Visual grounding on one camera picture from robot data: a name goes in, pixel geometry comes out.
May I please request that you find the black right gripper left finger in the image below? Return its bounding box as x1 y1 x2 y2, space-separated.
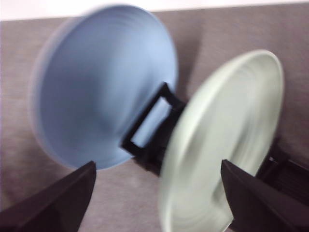
0 161 97 232

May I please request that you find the green plate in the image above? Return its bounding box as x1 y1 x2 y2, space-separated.
161 51 284 232

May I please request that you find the black plate rack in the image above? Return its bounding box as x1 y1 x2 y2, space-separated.
122 82 309 203

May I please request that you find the blue plate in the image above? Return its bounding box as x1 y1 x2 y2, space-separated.
29 5 178 170

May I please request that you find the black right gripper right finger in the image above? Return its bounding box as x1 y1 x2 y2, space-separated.
221 159 309 232

